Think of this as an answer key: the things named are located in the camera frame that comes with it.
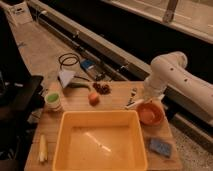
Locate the red bowl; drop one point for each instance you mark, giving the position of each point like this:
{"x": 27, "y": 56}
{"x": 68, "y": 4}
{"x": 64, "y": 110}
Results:
{"x": 150, "y": 114}

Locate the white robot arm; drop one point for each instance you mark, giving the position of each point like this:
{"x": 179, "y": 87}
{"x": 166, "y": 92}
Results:
{"x": 170, "y": 69}

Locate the dark red grapes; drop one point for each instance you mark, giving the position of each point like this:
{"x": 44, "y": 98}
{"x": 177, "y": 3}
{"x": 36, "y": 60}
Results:
{"x": 102, "y": 89}

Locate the metal fork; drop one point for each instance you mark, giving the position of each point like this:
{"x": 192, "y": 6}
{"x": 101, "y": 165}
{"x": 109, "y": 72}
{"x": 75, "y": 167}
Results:
{"x": 133, "y": 93}

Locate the blue electronic box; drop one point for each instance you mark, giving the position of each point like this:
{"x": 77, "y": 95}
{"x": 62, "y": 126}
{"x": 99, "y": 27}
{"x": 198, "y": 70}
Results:
{"x": 87, "y": 64}

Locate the green cucumber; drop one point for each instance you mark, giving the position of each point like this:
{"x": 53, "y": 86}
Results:
{"x": 79, "y": 85}

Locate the white paper cone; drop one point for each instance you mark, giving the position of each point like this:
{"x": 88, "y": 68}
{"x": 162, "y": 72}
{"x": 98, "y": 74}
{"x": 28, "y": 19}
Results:
{"x": 65, "y": 77}

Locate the white cup green inside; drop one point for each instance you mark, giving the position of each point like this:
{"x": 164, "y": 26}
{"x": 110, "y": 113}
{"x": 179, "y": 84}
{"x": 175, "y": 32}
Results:
{"x": 52, "y": 101}

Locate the yellow plastic tub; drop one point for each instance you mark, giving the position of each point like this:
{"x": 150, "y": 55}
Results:
{"x": 100, "y": 141}

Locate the blue sponge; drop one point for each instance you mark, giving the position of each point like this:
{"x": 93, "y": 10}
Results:
{"x": 160, "y": 147}

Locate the yellow corn cob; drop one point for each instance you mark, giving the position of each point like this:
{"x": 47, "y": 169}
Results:
{"x": 43, "y": 152}

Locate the white box with label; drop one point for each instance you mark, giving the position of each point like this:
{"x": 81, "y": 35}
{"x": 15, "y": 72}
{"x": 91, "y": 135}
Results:
{"x": 20, "y": 14}

